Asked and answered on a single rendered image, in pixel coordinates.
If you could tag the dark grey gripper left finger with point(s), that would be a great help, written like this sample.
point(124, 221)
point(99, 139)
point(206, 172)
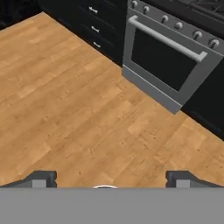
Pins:
point(43, 178)

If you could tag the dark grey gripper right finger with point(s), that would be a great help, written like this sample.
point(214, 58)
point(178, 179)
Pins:
point(178, 178)

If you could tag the black base cupboard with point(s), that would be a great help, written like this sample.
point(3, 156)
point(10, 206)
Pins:
point(208, 99)

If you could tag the grey oven range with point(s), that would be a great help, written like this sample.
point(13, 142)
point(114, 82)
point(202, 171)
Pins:
point(157, 87)

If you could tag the grey oven door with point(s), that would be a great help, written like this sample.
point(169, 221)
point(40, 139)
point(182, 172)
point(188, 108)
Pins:
point(163, 58)

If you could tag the silver oven knob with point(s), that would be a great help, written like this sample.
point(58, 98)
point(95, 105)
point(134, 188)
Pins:
point(197, 35)
point(214, 43)
point(178, 25)
point(146, 9)
point(134, 3)
point(164, 19)

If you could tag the black drawer cabinet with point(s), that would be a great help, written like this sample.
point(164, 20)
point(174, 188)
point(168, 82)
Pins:
point(78, 20)

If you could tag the black hob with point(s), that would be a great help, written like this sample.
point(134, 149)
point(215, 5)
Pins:
point(201, 14)

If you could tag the black corner cupboard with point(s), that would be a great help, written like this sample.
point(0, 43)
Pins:
point(14, 10)

